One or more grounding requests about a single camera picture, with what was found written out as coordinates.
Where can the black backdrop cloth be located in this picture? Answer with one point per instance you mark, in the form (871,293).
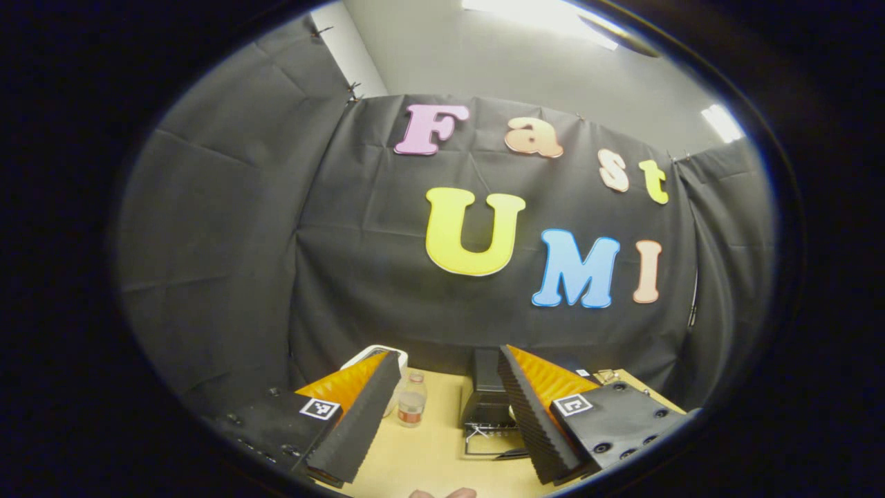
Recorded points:
(276,277)

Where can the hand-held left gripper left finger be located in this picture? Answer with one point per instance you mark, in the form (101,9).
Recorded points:
(366,415)

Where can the white toaster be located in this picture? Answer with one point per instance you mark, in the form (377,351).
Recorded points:
(402,363)

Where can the clear plastic bottle red label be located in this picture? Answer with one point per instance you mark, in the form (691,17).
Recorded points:
(412,404)

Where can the small ceiling light panel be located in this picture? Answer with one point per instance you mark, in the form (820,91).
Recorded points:
(722,123)

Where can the black electric oven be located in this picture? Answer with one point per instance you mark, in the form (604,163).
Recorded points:
(487,394)

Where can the large ceiling light panel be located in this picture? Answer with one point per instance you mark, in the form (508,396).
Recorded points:
(539,17)

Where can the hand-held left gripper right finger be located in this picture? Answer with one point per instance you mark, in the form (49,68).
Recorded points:
(529,422)

